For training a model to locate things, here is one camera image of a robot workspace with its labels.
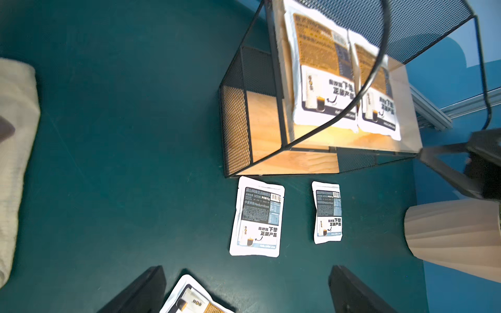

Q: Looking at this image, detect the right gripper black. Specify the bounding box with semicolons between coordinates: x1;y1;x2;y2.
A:
417;128;500;200

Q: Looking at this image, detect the grey coffee bag right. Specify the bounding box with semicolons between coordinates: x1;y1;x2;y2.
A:
312;181;343;245

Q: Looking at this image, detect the grey coffee bag left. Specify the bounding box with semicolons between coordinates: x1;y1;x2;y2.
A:
229;176;285;258

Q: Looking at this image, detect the beige work glove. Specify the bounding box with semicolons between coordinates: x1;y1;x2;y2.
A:
1;58;40;286

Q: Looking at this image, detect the grey coffee bag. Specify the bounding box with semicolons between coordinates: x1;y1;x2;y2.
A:
312;181;343;245
229;176;285;258

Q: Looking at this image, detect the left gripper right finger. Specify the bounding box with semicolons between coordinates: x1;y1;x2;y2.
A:
328;266;397;313

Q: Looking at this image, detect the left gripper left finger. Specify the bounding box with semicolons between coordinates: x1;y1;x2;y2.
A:
98;266;166;312

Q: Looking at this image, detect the potted white flower plant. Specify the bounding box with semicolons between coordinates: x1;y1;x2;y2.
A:
404;198;500;282

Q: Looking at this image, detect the black wire wooden shelf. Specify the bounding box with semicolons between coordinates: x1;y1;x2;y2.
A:
219;1;474;177

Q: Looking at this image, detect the black camera cable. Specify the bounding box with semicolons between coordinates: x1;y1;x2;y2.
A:
279;0;392;151

